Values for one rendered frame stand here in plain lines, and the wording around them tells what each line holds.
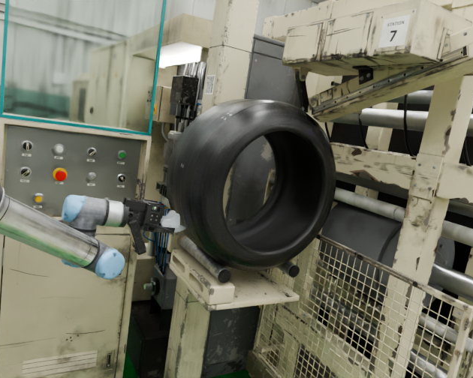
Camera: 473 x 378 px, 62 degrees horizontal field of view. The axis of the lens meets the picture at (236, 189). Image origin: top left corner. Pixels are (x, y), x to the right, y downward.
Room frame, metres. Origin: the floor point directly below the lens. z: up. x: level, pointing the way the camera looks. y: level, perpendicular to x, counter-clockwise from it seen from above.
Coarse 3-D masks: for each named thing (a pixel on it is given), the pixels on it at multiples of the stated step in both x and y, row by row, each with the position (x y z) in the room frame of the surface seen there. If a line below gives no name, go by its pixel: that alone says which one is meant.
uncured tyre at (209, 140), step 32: (192, 128) 1.27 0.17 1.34; (224, 128) 1.15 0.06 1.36; (256, 128) 1.17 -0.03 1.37; (288, 128) 1.23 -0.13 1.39; (320, 128) 1.33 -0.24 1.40; (192, 160) 1.15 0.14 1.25; (224, 160) 1.13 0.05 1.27; (288, 160) 1.58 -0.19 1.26; (320, 160) 1.33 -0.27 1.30; (192, 192) 1.12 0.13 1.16; (288, 192) 1.58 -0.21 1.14; (320, 192) 1.46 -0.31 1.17; (192, 224) 1.14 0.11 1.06; (224, 224) 1.14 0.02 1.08; (256, 224) 1.53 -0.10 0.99; (288, 224) 1.50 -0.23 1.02; (320, 224) 1.34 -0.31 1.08; (224, 256) 1.17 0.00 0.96; (256, 256) 1.21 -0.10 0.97; (288, 256) 1.28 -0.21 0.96
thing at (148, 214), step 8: (128, 200) 1.09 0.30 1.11; (136, 200) 1.12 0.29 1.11; (144, 200) 1.15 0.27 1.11; (152, 200) 1.18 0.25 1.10; (128, 208) 1.09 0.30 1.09; (136, 208) 1.11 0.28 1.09; (144, 208) 1.12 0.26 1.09; (152, 208) 1.13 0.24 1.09; (160, 208) 1.15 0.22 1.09; (128, 216) 1.11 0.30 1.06; (136, 216) 1.11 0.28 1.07; (144, 216) 1.11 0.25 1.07; (152, 216) 1.13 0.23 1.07; (160, 216) 1.14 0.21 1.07; (144, 224) 1.11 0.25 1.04; (152, 224) 1.12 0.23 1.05
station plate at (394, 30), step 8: (400, 16) 1.16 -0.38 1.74; (408, 16) 1.14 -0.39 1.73; (384, 24) 1.21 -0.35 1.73; (392, 24) 1.18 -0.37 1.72; (400, 24) 1.16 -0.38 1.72; (384, 32) 1.20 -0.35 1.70; (392, 32) 1.18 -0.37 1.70; (400, 32) 1.15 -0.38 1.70; (384, 40) 1.20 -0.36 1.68; (392, 40) 1.17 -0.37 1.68; (400, 40) 1.15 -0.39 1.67
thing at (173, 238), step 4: (176, 232) 1.44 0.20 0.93; (180, 232) 1.45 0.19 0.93; (168, 236) 1.46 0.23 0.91; (172, 236) 1.44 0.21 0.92; (176, 236) 1.45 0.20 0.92; (180, 236) 1.45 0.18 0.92; (168, 240) 1.45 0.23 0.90; (172, 240) 1.44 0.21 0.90; (176, 240) 1.45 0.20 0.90; (168, 244) 1.45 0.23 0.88; (172, 244) 1.44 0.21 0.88; (176, 244) 1.45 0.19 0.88; (180, 244) 1.45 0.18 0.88; (168, 248) 1.44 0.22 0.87; (172, 248) 1.44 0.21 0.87; (176, 248) 1.45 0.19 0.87; (180, 248) 1.46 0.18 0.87; (184, 248) 1.47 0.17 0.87
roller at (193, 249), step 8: (184, 240) 1.43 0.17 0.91; (192, 248) 1.35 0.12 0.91; (200, 248) 1.34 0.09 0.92; (200, 256) 1.29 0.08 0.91; (208, 256) 1.27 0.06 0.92; (208, 264) 1.23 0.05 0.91; (216, 264) 1.21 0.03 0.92; (216, 272) 1.18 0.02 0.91; (224, 272) 1.17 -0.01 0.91; (224, 280) 1.17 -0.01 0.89
